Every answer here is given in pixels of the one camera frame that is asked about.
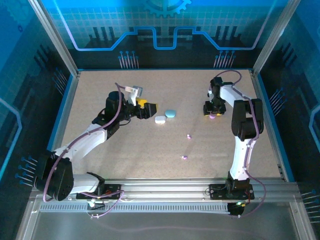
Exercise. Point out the pink earbud charging case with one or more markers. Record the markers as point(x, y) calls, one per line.
point(212, 116)

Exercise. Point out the white earbud charging case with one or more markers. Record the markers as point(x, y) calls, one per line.
point(160, 119)

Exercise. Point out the blue earbud charging case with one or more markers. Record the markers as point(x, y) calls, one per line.
point(170, 114)

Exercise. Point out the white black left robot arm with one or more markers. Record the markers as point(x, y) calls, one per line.
point(85, 140)

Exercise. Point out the black control box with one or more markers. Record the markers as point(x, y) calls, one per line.
point(235, 210)

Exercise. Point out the grey metal front tray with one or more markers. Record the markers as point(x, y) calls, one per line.
point(162, 225)

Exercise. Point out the aluminium side rail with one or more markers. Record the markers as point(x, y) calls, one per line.
point(70, 100)
point(260, 95)

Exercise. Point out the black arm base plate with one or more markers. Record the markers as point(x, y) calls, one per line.
point(112, 188)
point(217, 186)

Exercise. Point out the aluminium front mounting rail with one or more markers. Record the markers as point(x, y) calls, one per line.
point(162, 187)

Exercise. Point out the aluminium frame post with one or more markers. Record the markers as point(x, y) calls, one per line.
point(55, 37)
point(273, 37)

